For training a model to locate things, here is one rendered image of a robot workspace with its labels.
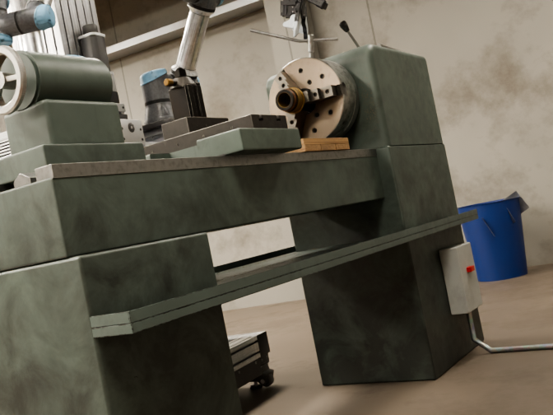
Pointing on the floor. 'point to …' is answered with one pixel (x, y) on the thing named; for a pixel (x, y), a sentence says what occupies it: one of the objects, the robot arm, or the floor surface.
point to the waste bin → (497, 238)
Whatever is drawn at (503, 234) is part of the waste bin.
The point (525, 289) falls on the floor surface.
